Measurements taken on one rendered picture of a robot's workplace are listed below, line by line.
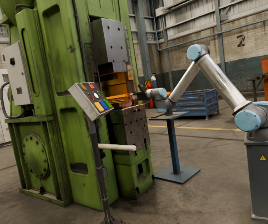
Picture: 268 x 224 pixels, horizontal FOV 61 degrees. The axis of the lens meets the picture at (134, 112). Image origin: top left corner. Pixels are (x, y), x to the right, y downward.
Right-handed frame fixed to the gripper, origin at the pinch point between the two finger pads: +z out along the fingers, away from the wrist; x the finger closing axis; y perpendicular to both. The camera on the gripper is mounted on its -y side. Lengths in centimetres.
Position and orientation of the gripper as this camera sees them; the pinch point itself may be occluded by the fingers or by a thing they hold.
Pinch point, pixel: (131, 93)
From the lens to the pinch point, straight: 222.7
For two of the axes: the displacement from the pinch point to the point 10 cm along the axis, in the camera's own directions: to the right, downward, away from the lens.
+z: -7.9, 0.3, 6.1
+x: 5.9, -1.8, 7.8
